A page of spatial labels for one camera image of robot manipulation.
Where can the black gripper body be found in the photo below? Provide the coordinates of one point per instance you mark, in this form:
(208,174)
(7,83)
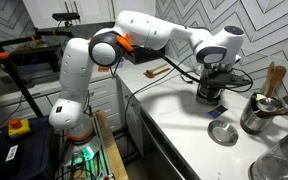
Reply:
(219,69)

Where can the black steel coffee maker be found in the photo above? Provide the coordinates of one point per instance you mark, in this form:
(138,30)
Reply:
(208,70)

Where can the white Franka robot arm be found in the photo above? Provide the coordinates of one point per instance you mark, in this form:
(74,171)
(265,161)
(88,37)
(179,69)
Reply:
(74,73)

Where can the blue snack packet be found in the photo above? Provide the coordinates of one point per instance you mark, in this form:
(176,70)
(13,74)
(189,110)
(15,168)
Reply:
(217,111)

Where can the small round metal bowl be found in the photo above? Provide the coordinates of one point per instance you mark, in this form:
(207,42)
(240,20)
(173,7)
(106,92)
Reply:
(223,132)

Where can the steel utensil holder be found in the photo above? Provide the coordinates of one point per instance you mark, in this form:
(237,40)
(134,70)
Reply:
(254,120)

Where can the metal ladle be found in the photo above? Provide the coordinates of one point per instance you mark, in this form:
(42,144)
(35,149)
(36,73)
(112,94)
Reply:
(267,104)

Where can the narrow wooden spoon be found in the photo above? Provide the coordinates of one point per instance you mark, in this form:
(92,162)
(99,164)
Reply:
(269,73)

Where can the dark brown wooden spoon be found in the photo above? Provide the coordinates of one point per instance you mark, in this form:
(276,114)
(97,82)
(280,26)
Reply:
(160,72)

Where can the wide wooden spoon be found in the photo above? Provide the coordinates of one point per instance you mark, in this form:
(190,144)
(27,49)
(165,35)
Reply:
(277,75)

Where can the light wooden slotted spatula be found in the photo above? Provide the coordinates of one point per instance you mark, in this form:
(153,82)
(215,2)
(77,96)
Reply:
(157,68)

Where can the black microwave oven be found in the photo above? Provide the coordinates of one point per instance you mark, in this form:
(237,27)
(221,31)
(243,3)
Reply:
(147,56)

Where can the dark dishwasher front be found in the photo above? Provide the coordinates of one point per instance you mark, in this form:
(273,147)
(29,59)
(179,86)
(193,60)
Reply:
(157,156)

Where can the white drawer cabinet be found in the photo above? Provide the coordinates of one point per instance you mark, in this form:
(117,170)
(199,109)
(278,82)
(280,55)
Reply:
(132,123)
(104,100)

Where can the glass jug steel rim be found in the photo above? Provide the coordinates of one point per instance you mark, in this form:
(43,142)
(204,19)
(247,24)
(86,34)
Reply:
(277,163)

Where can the wooden board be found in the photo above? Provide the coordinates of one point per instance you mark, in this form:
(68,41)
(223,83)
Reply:
(114,150)

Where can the white upper cabinet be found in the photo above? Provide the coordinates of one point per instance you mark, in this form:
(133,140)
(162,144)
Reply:
(94,10)

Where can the black equipment case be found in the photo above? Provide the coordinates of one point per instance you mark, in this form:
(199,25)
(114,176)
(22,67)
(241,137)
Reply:
(30,156)

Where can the yellow emergency stop box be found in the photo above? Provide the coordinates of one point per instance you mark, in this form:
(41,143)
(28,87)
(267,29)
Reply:
(18,128)

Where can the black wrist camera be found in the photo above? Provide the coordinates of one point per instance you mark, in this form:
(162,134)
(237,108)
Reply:
(237,80)

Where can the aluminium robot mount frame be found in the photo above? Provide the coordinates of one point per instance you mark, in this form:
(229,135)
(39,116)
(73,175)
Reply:
(100,166)

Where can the black stereo camera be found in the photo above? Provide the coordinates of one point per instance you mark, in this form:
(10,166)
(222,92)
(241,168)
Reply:
(65,16)

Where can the black stand frame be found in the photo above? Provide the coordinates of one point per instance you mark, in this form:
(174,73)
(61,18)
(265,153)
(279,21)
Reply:
(21,83)

